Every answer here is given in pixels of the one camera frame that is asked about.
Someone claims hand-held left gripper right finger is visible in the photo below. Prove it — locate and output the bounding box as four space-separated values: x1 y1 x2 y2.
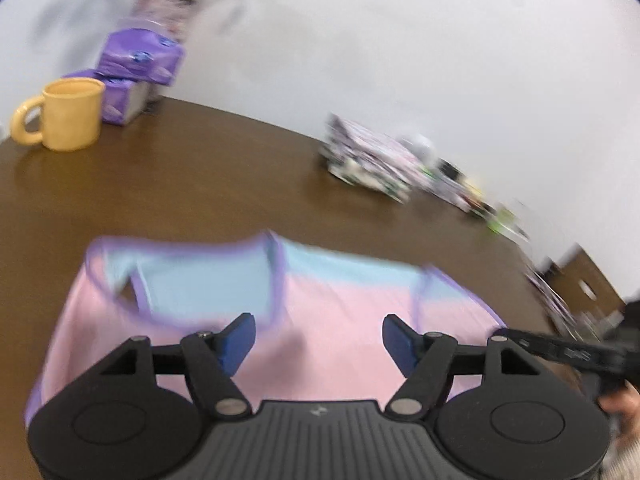
382 314 543 418

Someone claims yellow mug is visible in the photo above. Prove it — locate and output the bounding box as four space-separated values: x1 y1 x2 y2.
10 78 107 152

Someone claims white cable bundle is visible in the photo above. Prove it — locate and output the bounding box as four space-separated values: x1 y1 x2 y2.
525 265 576 331

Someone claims cream flower-print folded garment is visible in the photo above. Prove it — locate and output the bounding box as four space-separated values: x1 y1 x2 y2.
320 142 411 204

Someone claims purple tissue pack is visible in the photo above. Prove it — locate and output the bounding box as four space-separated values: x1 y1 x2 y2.
97 27 185 85
62 69 151 126

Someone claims person's right hand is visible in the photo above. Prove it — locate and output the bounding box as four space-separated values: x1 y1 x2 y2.
597 382 640 443

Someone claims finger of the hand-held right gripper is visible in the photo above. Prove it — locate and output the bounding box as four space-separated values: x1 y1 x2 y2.
492 327 618 373

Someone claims white robot speaker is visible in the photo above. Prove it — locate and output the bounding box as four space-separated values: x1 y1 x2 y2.
400 134 436 161

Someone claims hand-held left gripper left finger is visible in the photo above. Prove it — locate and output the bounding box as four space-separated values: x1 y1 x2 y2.
102 312 257 418

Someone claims lilac floral folded garment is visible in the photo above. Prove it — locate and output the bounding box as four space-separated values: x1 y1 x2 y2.
325 114 426 186

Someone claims pink blue purple-trimmed vest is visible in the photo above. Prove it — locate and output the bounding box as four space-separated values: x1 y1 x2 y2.
25 230 506 426

